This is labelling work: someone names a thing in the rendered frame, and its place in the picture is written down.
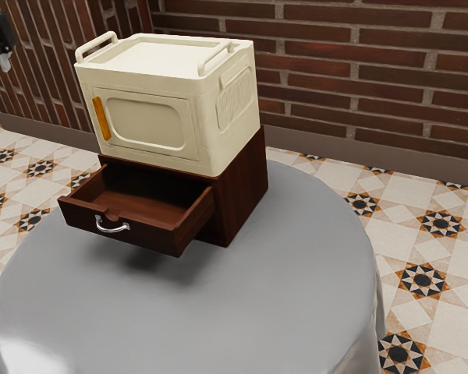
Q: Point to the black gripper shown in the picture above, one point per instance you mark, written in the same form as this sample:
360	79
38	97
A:
1	34

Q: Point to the cream box with lid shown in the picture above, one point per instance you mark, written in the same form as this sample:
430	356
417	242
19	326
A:
167	97

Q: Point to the dark wood cabinet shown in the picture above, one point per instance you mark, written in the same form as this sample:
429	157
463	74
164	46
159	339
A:
243	183

